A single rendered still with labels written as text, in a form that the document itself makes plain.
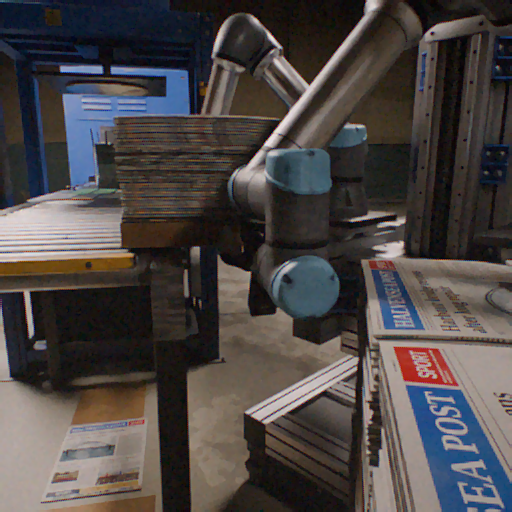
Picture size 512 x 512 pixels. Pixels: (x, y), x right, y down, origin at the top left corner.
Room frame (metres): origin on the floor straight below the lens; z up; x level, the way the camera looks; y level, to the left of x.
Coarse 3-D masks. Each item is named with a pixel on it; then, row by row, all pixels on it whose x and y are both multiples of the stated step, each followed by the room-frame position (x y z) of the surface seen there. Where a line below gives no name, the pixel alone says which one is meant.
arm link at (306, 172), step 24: (264, 168) 0.59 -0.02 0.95; (288, 168) 0.49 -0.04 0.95; (312, 168) 0.49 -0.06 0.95; (264, 192) 0.52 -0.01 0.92; (288, 192) 0.49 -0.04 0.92; (312, 192) 0.49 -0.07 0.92; (264, 216) 0.55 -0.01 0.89; (288, 216) 0.49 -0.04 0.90; (312, 216) 0.49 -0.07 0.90; (288, 240) 0.49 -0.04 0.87; (312, 240) 0.49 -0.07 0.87
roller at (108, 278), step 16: (144, 256) 0.73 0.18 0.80; (64, 272) 0.69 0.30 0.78; (80, 272) 0.69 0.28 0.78; (96, 272) 0.70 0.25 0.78; (112, 272) 0.70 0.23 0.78; (128, 272) 0.71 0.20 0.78; (144, 272) 0.71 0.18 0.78; (0, 288) 0.67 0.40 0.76; (16, 288) 0.68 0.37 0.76; (32, 288) 0.68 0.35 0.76; (48, 288) 0.69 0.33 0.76; (64, 288) 0.70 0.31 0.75
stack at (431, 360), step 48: (384, 288) 0.44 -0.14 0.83; (432, 288) 0.44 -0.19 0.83; (480, 288) 0.44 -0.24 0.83; (384, 336) 0.33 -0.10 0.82; (432, 336) 0.32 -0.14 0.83; (480, 336) 0.31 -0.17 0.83; (384, 384) 0.27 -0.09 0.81; (432, 384) 0.24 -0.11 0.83; (480, 384) 0.24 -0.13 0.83; (384, 432) 0.30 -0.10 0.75; (432, 432) 0.19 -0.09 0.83; (480, 432) 0.19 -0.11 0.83; (384, 480) 0.27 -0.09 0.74; (432, 480) 0.16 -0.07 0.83; (480, 480) 0.16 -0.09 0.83
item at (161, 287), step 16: (160, 256) 0.73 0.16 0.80; (176, 256) 0.73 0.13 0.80; (160, 272) 0.65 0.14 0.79; (176, 272) 0.66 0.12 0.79; (160, 288) 0.65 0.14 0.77; (176, 288) 0.66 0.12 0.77; (160, 304) 0.65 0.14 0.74; (176, 304) 0.66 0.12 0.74; (160, 320) 0.65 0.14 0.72; (176, 320) 0.66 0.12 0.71; (160, 336) 0.65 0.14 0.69; (176, 336) 0.66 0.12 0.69
